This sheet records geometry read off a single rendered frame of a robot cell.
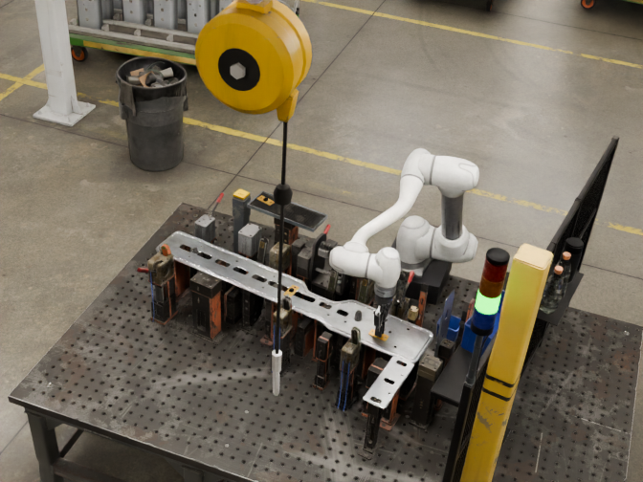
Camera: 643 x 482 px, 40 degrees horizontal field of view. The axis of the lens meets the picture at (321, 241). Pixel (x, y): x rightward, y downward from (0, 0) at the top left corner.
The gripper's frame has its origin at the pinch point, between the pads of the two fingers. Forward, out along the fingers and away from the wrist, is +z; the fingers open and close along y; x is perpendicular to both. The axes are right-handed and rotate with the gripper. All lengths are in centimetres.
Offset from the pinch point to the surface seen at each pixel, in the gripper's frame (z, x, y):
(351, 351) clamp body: 0.3, -3.8, 18.7
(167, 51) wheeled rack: 76, -336, -291
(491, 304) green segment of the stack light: -86, 58, 61
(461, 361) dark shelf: 1.8, 37.1, -1.8
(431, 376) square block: 2.5, 29.4, 11.9
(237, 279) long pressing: 5, -71, 1
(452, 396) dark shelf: 1.8, 41.1, 18.3
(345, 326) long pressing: 4.7, -14.9, 2.3
